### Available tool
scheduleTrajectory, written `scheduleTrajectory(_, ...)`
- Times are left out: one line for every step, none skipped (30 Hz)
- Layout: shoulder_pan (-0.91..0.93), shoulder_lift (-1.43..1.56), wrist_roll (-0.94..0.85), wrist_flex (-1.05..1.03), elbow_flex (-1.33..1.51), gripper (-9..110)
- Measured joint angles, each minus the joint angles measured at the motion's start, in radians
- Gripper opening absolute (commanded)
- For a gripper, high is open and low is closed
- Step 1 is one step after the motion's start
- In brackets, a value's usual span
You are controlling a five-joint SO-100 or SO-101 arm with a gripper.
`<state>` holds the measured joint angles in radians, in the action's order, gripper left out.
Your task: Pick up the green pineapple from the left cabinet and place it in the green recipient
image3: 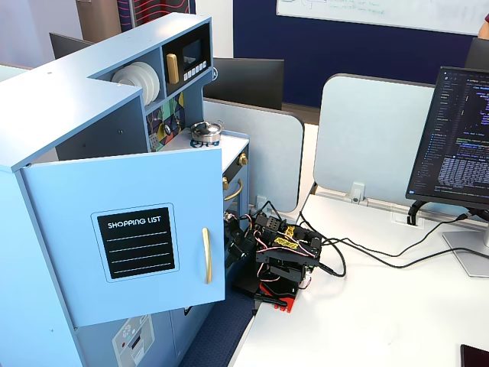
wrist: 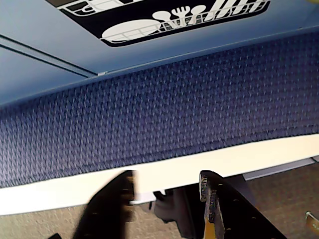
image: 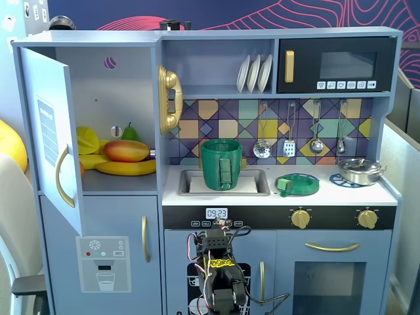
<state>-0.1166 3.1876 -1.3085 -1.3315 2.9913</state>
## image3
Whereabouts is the red robot base clamp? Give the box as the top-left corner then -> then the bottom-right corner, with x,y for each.
255,281 -> 299,314

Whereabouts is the steel toy pot with lid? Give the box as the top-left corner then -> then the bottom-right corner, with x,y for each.
189,120 -> 225,143

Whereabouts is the gold cabinet door handle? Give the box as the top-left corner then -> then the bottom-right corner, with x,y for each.
201,227 -> 213,284

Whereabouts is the blue shopping list cabinet door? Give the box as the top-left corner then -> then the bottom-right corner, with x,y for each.
21,147 -> 227,329

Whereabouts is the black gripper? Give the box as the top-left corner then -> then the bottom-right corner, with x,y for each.
224,216 -> 256,269

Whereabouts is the black toy microwave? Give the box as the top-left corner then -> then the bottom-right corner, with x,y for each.
161,23 -> 212,96

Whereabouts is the white toy plate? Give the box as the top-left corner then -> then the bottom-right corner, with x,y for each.
112,67 -> 135,86
138,61 -> 161,107
124,63 -> 151,95

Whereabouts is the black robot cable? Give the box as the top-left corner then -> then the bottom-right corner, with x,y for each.
296,211 -> 489,257
316,236 -> 489,278

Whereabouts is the silver monitor stand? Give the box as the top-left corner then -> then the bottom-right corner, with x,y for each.
406,199 -> 489,278

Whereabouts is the grey desk divider panel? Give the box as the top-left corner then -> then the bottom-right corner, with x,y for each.
202,97 -> 306,213
313,73 -> 437,200

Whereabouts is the gold microwave handle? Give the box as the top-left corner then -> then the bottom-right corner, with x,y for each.
166,53 -> 180,86

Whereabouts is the blue toy kitchen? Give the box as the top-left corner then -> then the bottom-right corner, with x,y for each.
0,11 -> 251,367

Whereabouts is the whiteboard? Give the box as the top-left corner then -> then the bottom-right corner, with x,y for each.
275,0 -> 489,37

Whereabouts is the black monitor back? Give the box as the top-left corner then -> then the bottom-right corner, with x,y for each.
49,32 -> 95,60
204,57 -> 286,112

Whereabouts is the gold oven handle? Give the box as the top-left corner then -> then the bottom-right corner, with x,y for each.
224,178 -> 244,202

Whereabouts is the computer monitor showing code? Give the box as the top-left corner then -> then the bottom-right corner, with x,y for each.
405,66 -> 489,202

